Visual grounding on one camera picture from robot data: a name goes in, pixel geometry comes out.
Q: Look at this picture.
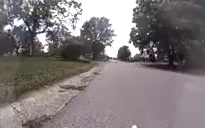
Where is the tall round tree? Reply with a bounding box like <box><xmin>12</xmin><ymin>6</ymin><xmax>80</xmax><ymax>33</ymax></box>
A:
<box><xmin>79</xmin><ymin>16</ymin><xmax>117</xmax><ymax>61</ymax></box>

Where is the large dark bush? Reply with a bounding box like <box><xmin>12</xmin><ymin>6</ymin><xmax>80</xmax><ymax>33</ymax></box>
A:
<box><xmin>59</xmin><ymin>38</ymin><xmax>87</xmax><ymax>62</ymax></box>

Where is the grass lawn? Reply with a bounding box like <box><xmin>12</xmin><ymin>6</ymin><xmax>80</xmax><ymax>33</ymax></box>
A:
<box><xmin>0</xmin><ymin>55</ymin><xmax>97</xmax><ymax>108</ymax></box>

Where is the pale vehicle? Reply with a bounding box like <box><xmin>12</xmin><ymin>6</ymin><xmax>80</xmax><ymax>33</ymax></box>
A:
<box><xmin>77</xmin><ymin>52</ymin><xmax>95</xmax><ymax>63</ymax></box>

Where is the tall spreading tree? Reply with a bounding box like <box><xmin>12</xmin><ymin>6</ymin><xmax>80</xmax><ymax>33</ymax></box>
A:
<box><xmin>8</xmin><ymin>0</ymin><xmax>84</xmax><ymax>57</ymax></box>

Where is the grey asphalt road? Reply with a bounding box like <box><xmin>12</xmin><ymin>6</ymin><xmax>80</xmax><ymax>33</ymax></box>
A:
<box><xmin>39</xmin><ymin>59</ymin><xmax>205</xmax><ymax>128</ymax></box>

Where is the cracked concrete kerb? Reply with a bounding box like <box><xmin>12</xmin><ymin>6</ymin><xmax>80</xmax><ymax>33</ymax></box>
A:
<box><xmin>0</xmin><ymin>62</ymin><xmax>105</xmax><ymax>128</ymax></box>

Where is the row of dark trees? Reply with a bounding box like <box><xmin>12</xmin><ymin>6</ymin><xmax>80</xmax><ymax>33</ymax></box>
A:
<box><xmin>128</xmin><ymin>0</ymin><xmax>205</xmax><ymax>69</ymax></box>

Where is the small distant tree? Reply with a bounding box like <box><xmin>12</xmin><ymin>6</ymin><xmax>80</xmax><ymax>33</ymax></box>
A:
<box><xmin>116</xmin><ymin>44</ymin><xmax>132</xmax><ymax>62</ymax></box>

